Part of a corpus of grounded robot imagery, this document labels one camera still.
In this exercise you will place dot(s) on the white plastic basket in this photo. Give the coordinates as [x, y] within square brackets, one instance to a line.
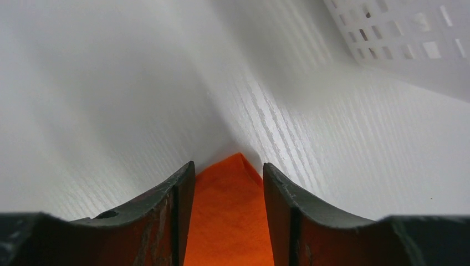
[425, 43]

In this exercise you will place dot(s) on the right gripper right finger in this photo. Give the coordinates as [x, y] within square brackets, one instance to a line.
[305, 230]

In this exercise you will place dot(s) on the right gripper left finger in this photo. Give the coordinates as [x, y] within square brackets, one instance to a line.
[150, 229]

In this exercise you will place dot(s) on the orange t-shirt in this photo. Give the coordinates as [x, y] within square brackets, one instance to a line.
[228, 223]

